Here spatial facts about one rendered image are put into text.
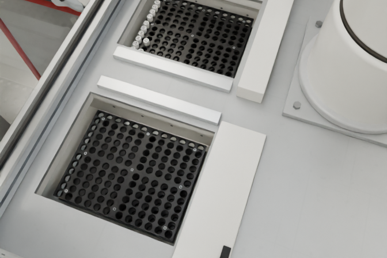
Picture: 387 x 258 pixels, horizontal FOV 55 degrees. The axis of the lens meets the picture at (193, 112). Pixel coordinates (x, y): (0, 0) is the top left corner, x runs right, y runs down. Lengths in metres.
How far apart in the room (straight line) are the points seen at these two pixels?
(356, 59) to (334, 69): 0.05
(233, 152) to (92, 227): 0.25
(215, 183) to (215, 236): 0.08
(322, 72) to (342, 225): 0.24
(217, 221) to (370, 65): 0.31
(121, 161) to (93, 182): 0.07
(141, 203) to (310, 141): 0.31
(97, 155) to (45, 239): 0.17
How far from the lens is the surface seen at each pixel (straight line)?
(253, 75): 0.67
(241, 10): 0.88
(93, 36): 0.73
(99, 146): 0.71
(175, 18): 0.85
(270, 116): 0.68
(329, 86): 0.64
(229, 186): 0.61
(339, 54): 0.59
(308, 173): 0.65
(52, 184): 0.78
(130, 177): 0.68
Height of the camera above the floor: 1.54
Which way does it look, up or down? 64 degrees down
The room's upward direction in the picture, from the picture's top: 1 degrees counter-clockwise
